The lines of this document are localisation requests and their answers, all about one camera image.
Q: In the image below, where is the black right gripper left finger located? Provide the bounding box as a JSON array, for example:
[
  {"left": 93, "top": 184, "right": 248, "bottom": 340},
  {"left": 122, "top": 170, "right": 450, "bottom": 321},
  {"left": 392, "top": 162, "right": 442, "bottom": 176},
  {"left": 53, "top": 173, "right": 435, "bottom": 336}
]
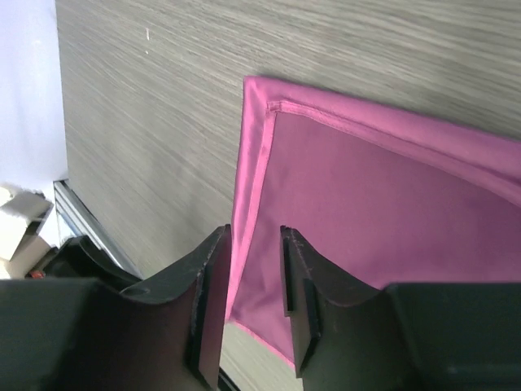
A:
[{"left": 1, "top": 226, "right": 231, "bottom": 390}]

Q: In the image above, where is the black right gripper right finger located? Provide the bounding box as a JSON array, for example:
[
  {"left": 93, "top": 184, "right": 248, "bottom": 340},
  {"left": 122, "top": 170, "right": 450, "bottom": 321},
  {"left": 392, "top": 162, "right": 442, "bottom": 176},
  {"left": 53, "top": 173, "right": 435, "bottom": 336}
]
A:
[{"left": 280, "top": 226, "right": 520, "bottom": 390}]

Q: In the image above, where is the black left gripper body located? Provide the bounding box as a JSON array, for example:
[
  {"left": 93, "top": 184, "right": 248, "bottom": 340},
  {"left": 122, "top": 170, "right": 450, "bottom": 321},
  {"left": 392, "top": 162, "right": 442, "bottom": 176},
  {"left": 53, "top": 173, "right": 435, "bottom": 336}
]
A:
[{"left": 26, "top": 235, "right": 141, "bottom": 292}]

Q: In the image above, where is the magenta satin napkin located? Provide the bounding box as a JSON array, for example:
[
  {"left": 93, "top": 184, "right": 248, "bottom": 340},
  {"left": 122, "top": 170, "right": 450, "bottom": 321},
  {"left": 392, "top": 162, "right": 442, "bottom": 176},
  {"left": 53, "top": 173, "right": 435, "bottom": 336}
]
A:
[{"left": 226, "top": 76, "right": 520, "bottom": 362}]

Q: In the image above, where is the aluminium frame post left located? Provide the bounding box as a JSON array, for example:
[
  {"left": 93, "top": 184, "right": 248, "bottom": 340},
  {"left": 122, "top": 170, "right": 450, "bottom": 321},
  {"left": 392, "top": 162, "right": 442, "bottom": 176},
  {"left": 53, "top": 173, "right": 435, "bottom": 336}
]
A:
[{"left": 54, "top": 180, "right": 142, "bottom": 279}]

